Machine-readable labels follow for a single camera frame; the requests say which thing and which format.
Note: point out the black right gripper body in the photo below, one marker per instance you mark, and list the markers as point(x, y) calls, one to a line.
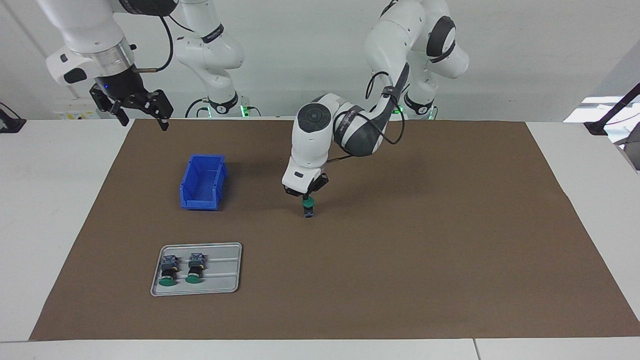
point(119, 86)

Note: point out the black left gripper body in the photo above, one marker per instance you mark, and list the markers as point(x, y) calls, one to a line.
point(320, 182)

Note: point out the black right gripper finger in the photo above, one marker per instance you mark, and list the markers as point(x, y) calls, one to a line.
point(160, 106)
point(112, 107)

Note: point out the green push button switch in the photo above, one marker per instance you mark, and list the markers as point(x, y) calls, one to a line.
point(168, 267)
point(195, 265)
point(308, 202)

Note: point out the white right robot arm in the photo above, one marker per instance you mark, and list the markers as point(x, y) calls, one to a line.
point(85, 25)

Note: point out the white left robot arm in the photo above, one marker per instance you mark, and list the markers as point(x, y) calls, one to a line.
point(310, 145)

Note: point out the white power strip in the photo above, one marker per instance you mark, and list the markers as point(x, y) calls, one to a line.
point(75, 116)

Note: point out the blue plastic storage bin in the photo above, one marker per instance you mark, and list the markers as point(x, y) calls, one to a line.
point(200, 180)

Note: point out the black table clamp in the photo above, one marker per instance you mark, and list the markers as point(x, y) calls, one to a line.
point(12, 125)

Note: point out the brown paper table mat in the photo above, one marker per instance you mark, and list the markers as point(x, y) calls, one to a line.
point(400, 250)

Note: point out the silver metal tray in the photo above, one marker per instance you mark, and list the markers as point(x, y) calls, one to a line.
point(220, 280)

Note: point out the grey chair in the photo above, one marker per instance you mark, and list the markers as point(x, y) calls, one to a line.
point(632, 155)

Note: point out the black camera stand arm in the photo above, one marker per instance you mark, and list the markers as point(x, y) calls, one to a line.
point(597, 127)

